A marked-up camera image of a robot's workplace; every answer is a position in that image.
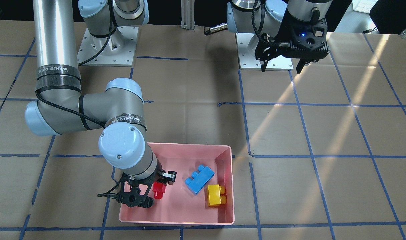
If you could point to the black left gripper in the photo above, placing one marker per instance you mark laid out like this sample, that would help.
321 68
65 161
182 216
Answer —
287 32

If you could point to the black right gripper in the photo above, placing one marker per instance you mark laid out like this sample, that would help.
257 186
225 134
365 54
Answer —
162 175

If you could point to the red toy block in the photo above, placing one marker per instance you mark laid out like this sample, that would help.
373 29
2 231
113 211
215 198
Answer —
158 190

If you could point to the blue toy block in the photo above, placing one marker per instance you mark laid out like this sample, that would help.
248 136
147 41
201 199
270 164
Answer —
199 178

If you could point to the yellow toy block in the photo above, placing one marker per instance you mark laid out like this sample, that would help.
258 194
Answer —
216 195

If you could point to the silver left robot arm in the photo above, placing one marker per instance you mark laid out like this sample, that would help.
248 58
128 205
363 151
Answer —
275 35

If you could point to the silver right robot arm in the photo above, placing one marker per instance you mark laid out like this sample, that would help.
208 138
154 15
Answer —
61 107

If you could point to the pink plastic box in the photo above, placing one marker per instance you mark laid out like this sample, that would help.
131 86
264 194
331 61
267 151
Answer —
178 204

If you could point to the brown paper table cover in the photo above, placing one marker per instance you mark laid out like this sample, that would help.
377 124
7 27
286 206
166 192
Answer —
316 155

